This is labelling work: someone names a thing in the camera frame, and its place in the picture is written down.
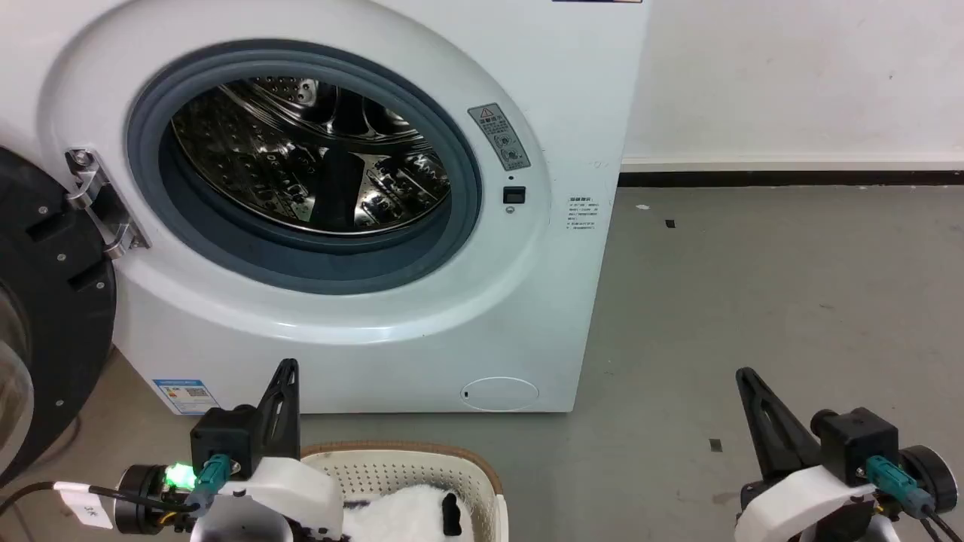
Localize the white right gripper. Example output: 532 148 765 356
734 367 880 542

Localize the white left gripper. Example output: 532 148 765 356
190 358 345 542

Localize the white and black plush toy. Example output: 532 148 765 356
343 484 475 542

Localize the black washing machine door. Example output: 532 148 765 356
0 146 118 487

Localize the stainless steel washing machine drum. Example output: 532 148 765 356
171 76 452 236

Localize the blue energy label sticker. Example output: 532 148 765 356
152 379 220 416

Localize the white laundry basket brown rim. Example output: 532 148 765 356
300 441 508 542

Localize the white front-load washing machine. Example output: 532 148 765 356
0 0 651 416

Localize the grey rubber door gasket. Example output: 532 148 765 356
125 40 484 295

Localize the oval drain filter cover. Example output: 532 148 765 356
460 376 540 412

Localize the metal door hinge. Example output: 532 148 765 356
65 148 151 260

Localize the small printed text label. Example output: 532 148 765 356
566 196 599 231

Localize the grey warning sticker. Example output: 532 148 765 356
468 103 531 172

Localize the teal left camera cable plug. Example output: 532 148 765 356
185 453 232 516

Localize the teal camera cable plug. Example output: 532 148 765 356
865 455 937 522
185 453 232 516

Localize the teal right camera cable plug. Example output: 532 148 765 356
865 455 937 522

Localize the white paper cable tag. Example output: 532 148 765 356
53 482 115 530

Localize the black wall baseboard strip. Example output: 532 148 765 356
618 171 964 188

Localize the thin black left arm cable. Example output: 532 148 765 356
0 482 200 520

